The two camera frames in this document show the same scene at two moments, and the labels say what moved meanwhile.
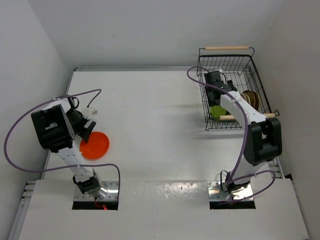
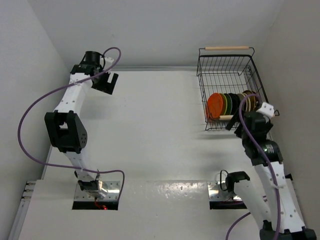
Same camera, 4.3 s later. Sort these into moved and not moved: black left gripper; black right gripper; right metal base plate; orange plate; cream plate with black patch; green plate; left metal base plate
Moved: orange plate; black left gripper; green plate; black right gripper
Not moved: cream plate with black patch; right metal base plate; left metal base plate
